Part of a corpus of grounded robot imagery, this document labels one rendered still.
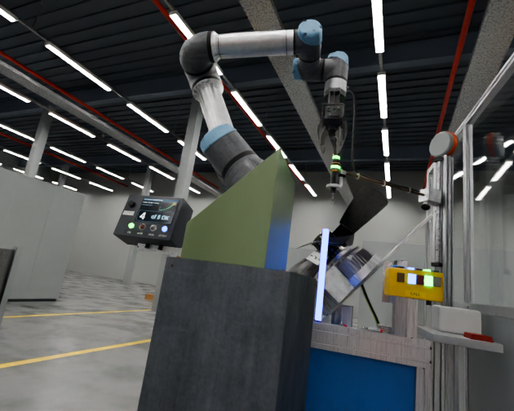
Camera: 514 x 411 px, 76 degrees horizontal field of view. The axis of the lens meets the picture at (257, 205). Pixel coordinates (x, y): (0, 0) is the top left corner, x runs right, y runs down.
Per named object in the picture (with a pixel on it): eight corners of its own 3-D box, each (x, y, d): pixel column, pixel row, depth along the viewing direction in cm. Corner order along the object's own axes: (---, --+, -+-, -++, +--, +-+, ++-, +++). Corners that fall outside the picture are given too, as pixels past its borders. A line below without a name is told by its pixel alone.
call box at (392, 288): (434, 306, 109) (435, 273, 112) (443, 307, 100) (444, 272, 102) (383, 298, 114) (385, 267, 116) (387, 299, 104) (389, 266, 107)
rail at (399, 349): (427, 366, 103) (428, 339, 105) (431, 369, 99) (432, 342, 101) (172, 319, 127) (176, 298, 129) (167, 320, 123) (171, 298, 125)
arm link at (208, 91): (217, 183, 98) (177, 53, 117) (228, 201, 112) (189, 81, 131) (255, 170, 98) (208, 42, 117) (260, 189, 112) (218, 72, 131)
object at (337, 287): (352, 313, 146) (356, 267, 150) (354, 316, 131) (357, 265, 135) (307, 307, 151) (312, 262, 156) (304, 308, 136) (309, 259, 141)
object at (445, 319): (468, 333, 154) (468, 309, 156) (482, 338, 139) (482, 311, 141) (428, 327, 159) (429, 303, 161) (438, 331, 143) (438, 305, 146)
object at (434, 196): (432, 207, 185) (432, 192, 187) (443, 205, 179) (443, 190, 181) (418, 203, 182) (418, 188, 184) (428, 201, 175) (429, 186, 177)
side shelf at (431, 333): (467, 339, 156) (467, 333, 156) (503, 353, 122) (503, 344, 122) (413, 330, 162) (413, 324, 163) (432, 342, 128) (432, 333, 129)
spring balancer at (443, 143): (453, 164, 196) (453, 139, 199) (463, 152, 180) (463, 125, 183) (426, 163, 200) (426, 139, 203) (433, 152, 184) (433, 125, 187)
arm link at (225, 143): (216, 168, 86) (190, 134, 91) (227, 187, 99) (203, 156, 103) (253, 143, 87) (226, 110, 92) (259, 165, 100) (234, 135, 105)
